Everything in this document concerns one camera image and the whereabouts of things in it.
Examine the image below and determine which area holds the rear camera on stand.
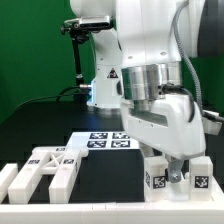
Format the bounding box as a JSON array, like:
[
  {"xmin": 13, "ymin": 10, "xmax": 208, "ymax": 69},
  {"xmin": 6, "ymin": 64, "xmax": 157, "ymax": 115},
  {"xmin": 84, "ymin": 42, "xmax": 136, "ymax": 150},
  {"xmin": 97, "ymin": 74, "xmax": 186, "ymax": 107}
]
[{"xmin": 60, "ymin": 15, "xmax": 114, "ymax": 86}]

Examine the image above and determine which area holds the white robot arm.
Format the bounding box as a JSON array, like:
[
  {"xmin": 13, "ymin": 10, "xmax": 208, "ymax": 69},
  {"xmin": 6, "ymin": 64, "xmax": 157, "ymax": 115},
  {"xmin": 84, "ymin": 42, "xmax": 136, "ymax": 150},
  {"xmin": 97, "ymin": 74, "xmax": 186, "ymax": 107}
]
[{"xmin": 70, "ymin": 0, "xmax": 219, "ymax": 183}]

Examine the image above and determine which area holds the white U-shaped fence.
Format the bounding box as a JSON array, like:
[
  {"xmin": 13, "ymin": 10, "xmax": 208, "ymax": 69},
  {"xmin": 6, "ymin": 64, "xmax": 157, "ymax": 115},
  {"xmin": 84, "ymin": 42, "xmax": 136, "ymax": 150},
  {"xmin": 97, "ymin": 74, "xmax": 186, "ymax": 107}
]
[{"xmin": 0, "ymin": 163, "xmax": 224, "ymax": 224}]

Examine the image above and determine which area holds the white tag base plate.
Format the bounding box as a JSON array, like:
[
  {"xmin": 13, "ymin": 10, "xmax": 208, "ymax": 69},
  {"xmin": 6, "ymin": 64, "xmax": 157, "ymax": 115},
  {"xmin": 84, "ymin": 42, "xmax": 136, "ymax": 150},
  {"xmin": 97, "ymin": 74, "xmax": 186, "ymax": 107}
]
[{"xmin": 67, "ymin": 131, "xmax": 139, "ymax": 150}]

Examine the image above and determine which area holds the white chair seat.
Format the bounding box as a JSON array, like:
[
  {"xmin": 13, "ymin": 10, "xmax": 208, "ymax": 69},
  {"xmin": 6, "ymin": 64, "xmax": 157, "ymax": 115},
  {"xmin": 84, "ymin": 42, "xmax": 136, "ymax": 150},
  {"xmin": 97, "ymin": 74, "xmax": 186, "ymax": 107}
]
[{"xmin": 143, "ymin": 176, "xmax": 214, "ymax": 202}]

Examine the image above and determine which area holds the black cable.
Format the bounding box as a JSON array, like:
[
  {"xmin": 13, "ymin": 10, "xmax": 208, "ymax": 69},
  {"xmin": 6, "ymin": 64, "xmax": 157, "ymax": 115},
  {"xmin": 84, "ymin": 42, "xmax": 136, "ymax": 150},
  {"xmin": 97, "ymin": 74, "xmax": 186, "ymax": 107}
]
[{"xmin": 13, "ymin": 85, "xmax": 91, "ymax": 113}]

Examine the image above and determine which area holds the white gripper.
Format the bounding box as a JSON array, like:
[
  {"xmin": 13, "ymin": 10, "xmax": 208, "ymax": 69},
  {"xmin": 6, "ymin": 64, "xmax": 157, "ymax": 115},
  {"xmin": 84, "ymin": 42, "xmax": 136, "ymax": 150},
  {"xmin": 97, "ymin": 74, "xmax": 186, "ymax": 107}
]
[{"xmin": 121, "ymin": 94, "xmax": 206, "ymax": 183}]

